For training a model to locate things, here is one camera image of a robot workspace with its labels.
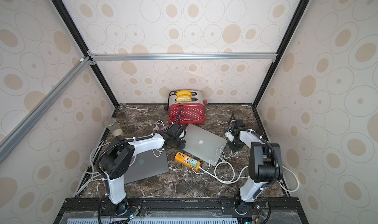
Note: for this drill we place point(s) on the yellow toast slice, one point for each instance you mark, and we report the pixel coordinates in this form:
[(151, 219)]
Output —
[(184, 99), (183, 93)]

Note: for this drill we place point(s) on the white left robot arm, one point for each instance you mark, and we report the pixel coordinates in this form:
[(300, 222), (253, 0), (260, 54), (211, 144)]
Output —
[(114, 162)]

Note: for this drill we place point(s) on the white charger cable grey laptop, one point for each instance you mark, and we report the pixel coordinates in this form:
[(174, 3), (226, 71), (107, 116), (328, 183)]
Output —
[(158, 125)]

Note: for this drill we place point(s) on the yellow toast slice back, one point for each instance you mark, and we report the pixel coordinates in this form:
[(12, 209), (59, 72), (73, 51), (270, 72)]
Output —
[(183, 93)]

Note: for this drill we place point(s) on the diagonal aluminium bar left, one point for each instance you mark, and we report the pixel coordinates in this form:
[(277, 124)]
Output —
[(20, 131)]

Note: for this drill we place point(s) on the yellow toast slice front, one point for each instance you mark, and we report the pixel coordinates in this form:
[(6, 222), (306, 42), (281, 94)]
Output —
[(184, 99)]

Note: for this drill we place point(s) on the black corner frame post left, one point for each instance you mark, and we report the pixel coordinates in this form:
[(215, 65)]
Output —
[(78, 39)]

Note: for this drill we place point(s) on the red polka dot toaster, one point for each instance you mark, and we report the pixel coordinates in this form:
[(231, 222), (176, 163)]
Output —
[(186, 113)]

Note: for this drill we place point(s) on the clear glass jar with powder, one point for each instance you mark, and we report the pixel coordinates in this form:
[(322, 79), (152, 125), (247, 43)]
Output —
[(113, 126)]

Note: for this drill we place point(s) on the green charger plug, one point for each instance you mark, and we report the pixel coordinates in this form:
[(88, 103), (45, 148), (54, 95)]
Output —
[(195, 164)]

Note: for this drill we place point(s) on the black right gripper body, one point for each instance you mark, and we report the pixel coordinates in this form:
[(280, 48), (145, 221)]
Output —
[(233, 125)]

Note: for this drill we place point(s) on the dark grey laptop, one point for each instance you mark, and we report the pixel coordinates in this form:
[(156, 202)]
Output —
[(146, 165)]

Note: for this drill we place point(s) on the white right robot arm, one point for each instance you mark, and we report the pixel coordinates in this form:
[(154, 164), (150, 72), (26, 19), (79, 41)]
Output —
[(265, 163)]

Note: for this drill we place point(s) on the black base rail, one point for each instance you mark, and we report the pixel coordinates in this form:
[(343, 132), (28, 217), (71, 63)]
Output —
[(220, 210)]

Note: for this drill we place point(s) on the orange power strip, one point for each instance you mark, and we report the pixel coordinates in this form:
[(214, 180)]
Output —
[(183, 159)]

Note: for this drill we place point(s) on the black corner frame post right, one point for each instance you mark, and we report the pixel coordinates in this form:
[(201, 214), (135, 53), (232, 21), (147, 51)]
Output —
[(297, 16)]

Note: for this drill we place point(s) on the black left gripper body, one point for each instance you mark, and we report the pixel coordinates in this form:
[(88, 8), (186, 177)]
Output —
[(178, 144)]

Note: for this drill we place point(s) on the black corner frame post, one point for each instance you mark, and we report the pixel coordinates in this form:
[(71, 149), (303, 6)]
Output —
[(297, 16), (78, 39)]

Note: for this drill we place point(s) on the silver apple laptop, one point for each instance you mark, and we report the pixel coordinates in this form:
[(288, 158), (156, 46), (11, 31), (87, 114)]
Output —
[(203, 144)]

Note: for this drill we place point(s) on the horizontal aluminium bar back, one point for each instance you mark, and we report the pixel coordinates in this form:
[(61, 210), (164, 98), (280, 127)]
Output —
[(181, 56)]

